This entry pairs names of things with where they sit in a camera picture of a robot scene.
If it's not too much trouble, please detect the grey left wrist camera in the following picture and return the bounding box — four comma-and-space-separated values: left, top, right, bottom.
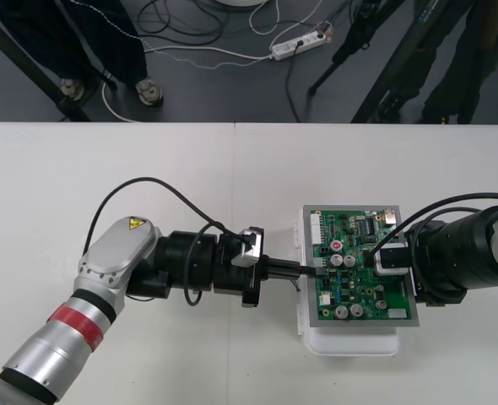
230, 227, 263, 267

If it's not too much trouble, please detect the white power strip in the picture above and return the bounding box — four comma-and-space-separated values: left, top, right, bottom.
271, 29, 328, 61

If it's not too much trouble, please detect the green circuit board grey frame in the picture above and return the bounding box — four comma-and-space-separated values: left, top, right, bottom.
301, 204, 421, 330

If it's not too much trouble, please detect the black tripod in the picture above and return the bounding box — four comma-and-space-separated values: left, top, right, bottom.
307, 0, 402, 96
349, 0, 448, 124

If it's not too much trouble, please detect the black metal frame leg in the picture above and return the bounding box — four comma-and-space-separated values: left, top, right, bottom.
0, 6, 93, 123

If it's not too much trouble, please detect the thin white cable loop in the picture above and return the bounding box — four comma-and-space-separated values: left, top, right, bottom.
249, 0, 320, 38

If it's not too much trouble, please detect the white power cord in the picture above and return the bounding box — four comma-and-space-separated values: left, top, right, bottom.
101, 41, 275, 123

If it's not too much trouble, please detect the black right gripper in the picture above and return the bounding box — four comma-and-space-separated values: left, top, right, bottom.
403, 223, 466, 309

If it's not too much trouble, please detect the black left wrist camera cable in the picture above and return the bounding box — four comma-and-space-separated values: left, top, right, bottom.
83, 176, 250, 307

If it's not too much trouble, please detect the blue white braided cable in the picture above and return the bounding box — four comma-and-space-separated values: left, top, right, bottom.
69, 0, 272, 72

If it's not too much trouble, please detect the black cable tangle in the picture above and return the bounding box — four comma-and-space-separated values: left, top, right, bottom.
137, 0, 225, 46

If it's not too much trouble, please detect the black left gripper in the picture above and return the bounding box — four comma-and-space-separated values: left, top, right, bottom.
214, 226, 302, 309

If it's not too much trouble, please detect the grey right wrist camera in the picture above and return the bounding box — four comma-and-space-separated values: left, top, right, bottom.
374, 242, 414, 276

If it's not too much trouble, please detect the black floor cable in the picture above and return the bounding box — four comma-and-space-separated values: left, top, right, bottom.
283, 40, 307, 123

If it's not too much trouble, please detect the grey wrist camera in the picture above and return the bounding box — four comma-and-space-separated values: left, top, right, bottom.
374, 242, 414, 276
230, 227, 263, 267

